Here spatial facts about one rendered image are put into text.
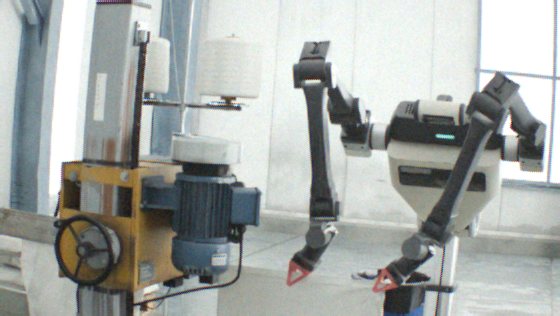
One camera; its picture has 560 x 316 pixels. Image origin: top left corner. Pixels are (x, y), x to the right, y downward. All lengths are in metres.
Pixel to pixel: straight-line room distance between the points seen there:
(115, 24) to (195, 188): 0.46
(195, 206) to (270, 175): 8.81
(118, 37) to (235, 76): 0.33
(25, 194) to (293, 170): 3.87
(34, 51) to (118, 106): 6.30
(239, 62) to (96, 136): 0.42
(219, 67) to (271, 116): 8.68
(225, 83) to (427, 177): 0.82
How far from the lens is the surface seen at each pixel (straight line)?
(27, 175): 8.42
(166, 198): 2.15
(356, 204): 10.63
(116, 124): 2.13
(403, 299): 4.55
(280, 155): 10.86
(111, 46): 2.15
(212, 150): 2.07
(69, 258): 2.24
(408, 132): 2.75
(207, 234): 2.12
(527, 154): 2.66
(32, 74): 8.40
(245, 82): 2.23
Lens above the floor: 1.50
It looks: 3 degrees down
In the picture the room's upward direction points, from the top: 4 degrees clockwise
